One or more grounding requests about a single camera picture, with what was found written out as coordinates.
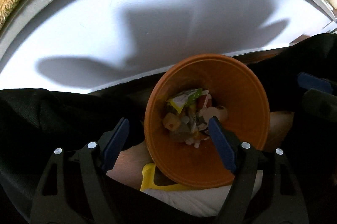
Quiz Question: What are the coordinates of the yellow plastic dustpan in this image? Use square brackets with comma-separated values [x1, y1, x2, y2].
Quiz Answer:
[140, 163, 195, 192]

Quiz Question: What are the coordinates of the orange plastic trash bin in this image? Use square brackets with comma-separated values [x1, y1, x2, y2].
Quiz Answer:
[144, 54, 270, 189]

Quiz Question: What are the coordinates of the mixed trash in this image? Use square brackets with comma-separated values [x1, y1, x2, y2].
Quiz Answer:
[162, 88, 229, 148]

